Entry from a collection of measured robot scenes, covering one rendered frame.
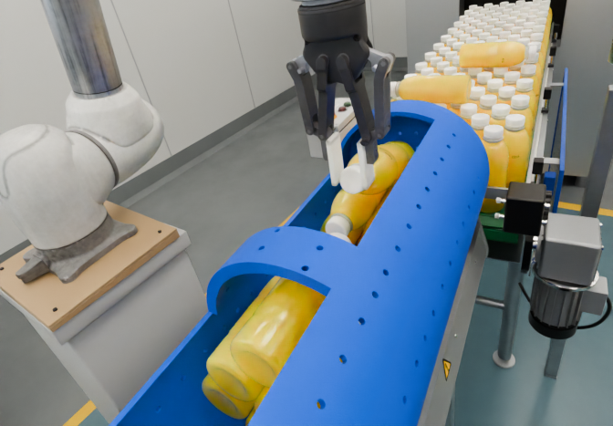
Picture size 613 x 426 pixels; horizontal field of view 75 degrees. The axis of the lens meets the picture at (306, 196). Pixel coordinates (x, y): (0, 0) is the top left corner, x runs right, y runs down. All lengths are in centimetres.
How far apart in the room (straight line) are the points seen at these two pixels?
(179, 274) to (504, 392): 128
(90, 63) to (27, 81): 230
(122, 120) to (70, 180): 17
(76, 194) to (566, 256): 105
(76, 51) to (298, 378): 77
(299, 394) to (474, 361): 154
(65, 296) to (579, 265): 108
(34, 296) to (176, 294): 28
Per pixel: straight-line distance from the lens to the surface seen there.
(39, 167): 87
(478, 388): 179
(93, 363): 97
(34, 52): 326
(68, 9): 92
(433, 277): 49
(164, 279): 99
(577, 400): 185
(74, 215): 91
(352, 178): 56
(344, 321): 38
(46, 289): 96
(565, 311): 121
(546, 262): 109
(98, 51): 94
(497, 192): 99
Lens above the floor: 150
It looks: 31 degrees down
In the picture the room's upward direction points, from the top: 11 degrees counter-clockwise
